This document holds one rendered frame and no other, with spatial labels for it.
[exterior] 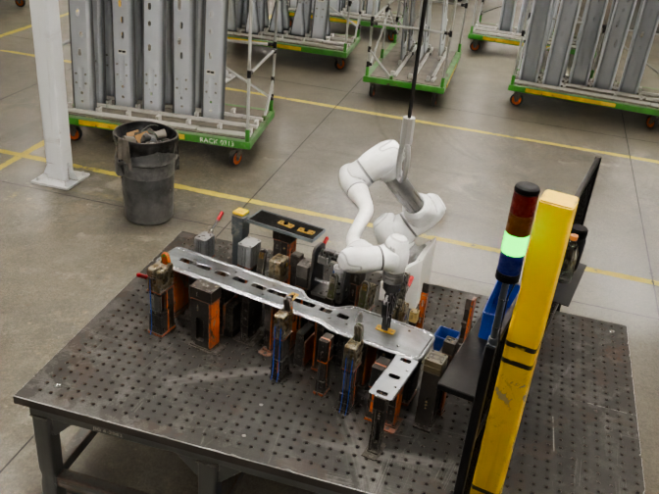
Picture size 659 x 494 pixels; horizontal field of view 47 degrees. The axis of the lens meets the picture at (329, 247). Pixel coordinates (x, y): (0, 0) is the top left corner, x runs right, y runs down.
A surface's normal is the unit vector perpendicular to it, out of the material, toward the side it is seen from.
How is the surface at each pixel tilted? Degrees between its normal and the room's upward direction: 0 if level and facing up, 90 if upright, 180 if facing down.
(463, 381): 0
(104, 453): 0
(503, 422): 90
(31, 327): 0
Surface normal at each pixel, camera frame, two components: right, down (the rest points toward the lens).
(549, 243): -0.45, 0.40
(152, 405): 0.08, -0.87
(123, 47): -0.15, 0.41
